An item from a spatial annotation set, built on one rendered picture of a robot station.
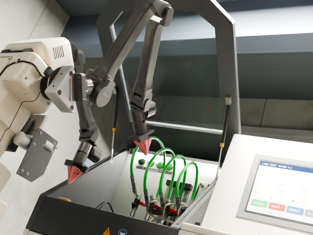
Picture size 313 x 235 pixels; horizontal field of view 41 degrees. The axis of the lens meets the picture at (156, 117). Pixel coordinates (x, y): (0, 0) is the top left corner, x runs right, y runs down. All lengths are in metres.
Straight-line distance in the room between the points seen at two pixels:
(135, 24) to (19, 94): 0.44
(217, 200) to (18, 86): 1.04
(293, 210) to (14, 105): 1.19
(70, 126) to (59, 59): 2.83
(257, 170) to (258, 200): 0.16
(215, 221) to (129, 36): 0.90
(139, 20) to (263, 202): 0.95
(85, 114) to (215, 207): 0.73
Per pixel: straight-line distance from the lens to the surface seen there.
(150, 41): 1.56
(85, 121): 1.97
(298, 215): 1.85
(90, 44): 3.84
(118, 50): 1.41
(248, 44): 3.14
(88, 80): 1.35
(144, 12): 1.44
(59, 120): 4.15
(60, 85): 1.26
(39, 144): 1.37
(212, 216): 1.88
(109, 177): 2.37
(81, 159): 1.94
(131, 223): 1.72
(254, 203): 1.88
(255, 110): 4.41
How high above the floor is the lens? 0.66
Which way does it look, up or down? 23 degrees up
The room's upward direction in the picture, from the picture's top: 19 degrees clockwise
